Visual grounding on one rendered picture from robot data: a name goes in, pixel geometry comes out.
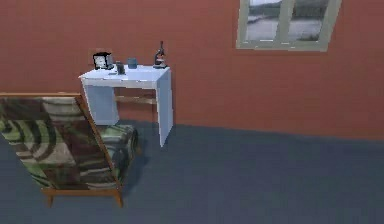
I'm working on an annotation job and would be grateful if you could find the black microscope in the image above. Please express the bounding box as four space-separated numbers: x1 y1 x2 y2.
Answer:
152 40 168 70

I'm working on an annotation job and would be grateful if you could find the white desk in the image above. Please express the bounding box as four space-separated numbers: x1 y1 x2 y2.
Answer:
78 64 175 148

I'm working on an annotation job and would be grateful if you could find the grey framed window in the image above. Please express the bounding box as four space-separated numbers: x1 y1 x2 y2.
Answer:
235 0 343 53

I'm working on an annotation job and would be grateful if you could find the patterned wooden frame armchair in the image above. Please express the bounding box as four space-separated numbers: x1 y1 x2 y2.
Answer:
0 92 140 209

